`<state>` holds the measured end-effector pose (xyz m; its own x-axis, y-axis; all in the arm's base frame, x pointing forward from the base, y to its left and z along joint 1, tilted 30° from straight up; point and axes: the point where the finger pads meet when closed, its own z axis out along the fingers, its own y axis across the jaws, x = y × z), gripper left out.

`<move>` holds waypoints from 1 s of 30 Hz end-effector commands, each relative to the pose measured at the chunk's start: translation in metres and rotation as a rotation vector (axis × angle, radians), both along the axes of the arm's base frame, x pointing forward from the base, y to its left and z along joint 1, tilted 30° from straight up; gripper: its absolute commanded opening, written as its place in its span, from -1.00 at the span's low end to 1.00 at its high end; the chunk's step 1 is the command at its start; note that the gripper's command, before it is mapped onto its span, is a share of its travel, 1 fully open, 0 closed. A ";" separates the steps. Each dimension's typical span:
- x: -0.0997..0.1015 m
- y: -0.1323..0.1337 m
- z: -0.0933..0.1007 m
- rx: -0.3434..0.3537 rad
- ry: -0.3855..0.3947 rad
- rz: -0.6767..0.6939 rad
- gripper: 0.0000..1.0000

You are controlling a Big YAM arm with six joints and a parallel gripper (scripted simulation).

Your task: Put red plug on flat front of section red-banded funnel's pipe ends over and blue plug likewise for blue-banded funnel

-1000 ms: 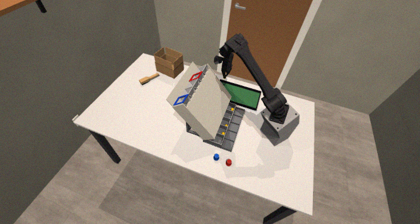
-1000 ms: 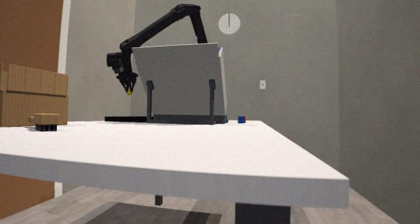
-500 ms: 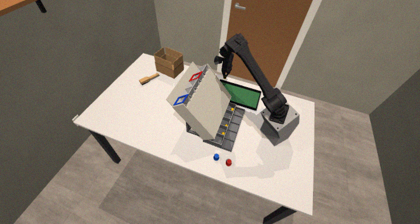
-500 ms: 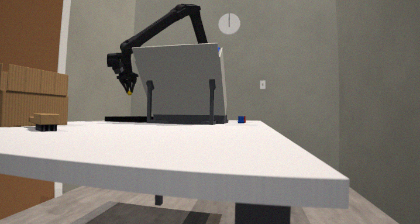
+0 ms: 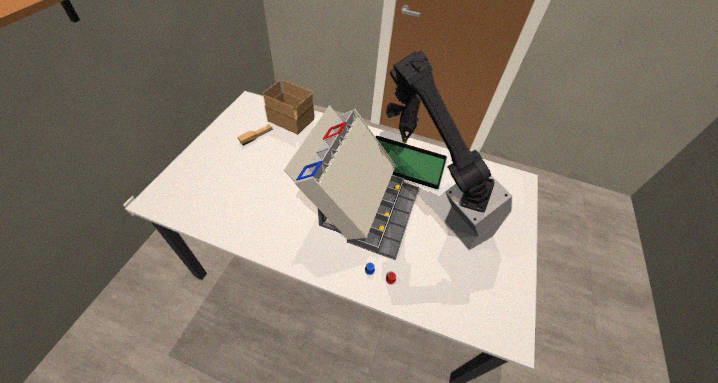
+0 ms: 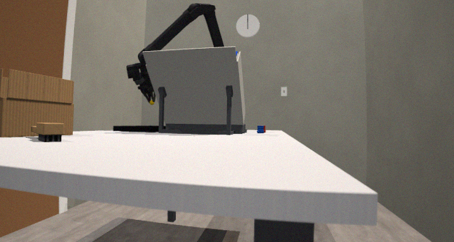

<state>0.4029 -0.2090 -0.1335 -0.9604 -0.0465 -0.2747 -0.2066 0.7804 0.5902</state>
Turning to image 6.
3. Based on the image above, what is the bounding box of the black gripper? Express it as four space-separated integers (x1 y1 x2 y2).
138 83 156 103

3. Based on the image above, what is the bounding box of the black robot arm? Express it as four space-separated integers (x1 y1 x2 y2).
126 3 224 86

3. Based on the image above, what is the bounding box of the brown cardboard box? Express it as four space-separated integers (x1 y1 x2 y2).
0 69 74 138

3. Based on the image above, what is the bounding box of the grey slanted cover panel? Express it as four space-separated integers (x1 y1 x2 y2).
142 46 247 134

